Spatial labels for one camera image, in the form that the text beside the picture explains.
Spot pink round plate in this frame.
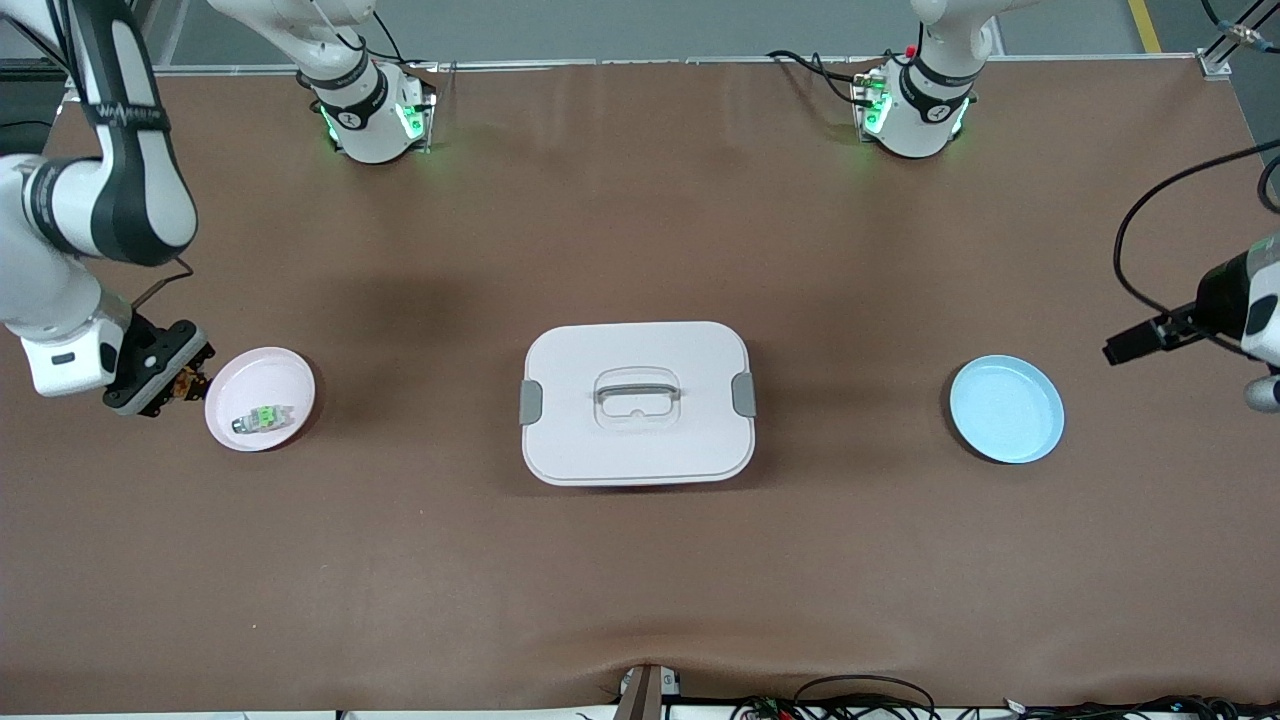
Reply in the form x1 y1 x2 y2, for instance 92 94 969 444
204 346 317 453

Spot blue round plate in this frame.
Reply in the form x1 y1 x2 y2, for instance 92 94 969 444
949 354 1066 465

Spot white lidded box grey latches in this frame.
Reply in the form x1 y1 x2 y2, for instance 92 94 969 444
519 320 758 488

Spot brown table mat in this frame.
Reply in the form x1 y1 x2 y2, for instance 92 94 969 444
0 58 1280 715

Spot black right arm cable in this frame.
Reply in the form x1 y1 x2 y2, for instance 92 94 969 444
130 258 196 311

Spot green and clear switch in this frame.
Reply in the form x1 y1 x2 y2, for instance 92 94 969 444
231 403 294 435

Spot black base cable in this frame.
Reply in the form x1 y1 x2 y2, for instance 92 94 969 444
768 48 886 111
365 10 441 73

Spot black cable bundle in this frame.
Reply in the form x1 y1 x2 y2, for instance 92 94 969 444
730 675 1280 720

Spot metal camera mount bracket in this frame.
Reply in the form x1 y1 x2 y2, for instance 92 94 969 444
615 663 683 720

